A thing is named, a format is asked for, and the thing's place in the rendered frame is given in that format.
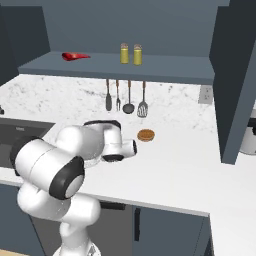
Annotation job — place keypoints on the dark grey sink basin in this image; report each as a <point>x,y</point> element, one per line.
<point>20,133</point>

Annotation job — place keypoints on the hanging metal fork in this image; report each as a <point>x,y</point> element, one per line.
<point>118,100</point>

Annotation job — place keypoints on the dark hanging spoon spatula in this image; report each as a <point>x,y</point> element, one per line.
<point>108,101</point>

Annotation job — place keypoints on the white and black countertop appliance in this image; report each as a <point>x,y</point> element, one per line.
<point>249,140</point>

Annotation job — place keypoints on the red flat food item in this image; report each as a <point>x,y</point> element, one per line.
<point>71,56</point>

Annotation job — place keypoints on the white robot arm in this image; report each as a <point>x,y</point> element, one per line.
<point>50,160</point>

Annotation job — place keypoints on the dark hanging ladle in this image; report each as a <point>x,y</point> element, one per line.
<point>128,108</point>

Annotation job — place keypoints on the grey wall socket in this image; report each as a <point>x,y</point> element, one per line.
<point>206,94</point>

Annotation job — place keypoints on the hanging slotted metal turner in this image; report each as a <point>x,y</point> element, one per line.
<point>142,110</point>

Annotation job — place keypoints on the dark tap base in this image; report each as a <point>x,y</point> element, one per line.
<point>1,110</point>

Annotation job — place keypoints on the blue-grey base cabinet door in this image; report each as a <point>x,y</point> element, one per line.
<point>13,223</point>
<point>170,233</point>

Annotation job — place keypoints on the yellow bottle with clear cap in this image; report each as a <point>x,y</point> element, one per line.
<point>137,56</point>
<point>124,55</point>

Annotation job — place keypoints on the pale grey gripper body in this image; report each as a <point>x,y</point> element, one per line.
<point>92,163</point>

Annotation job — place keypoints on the grey dishwasher front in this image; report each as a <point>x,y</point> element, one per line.
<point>113,230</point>

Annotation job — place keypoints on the blue-grey open cabinet door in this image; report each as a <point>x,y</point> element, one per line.
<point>233,83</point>
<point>20,40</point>

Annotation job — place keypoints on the blue-grey wall cabinet shelf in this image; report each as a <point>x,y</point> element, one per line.
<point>133,71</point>

